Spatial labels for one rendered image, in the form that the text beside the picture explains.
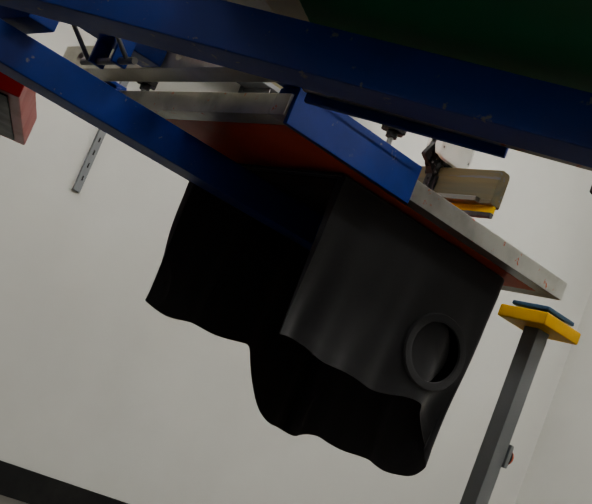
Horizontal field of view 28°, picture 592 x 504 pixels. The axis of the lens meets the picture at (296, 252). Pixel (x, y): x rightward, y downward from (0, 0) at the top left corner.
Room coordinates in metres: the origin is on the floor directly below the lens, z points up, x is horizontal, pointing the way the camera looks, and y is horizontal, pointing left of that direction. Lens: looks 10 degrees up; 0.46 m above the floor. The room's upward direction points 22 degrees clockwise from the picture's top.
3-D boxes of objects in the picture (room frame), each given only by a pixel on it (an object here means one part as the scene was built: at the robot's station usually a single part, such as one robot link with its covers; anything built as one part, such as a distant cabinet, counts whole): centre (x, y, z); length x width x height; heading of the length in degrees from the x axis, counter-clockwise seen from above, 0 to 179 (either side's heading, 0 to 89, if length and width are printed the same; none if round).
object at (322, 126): (1.89, -0.01, 0.98); 0.30 x 0.05 x 0.07; 129
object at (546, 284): (2.26, -0.03, 0.97); 0.79 x 0.58 x 0.04; 129
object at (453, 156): (2.40, -0.22, 1.21); 0.10 x 0.08 x 0.11; 129
